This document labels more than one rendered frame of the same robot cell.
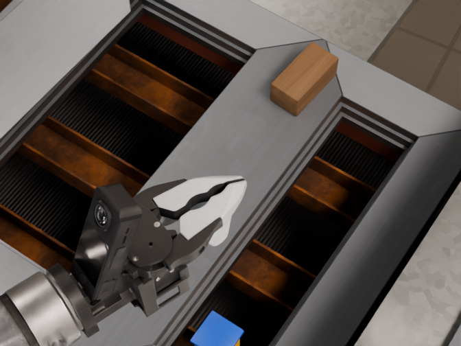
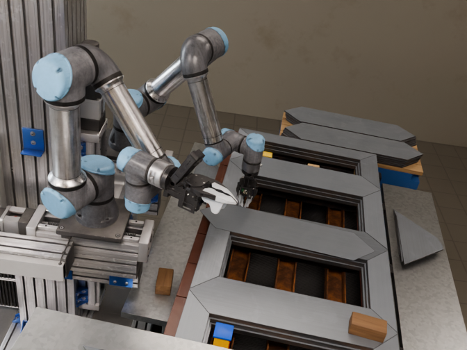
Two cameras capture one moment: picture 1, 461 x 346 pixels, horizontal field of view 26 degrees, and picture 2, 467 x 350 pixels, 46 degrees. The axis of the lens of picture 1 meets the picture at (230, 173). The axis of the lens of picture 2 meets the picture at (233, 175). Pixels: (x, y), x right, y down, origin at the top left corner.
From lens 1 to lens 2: 1.01 m
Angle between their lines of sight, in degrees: 46
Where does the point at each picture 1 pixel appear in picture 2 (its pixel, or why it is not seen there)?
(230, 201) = (224, 198)
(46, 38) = (319, 239)
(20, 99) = (287, 240)
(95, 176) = not seen: hidden behind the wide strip
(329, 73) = (377, 335)
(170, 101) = not seen: hidden behind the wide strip
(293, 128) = (341, 334)
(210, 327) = (226, 327)
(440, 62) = not seen: outside the picture
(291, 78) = (361, 317)
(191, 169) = (295, 302)
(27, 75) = (299, 238)
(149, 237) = (198, 181)
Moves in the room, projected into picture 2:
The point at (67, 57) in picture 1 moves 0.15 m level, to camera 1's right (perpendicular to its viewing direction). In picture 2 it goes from (316, 247) to (337, 273)
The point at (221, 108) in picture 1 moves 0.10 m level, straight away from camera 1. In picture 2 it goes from (331, 304) to (354, 297)
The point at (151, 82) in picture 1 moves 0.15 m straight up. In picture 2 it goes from (340, 299) to (349, 273)
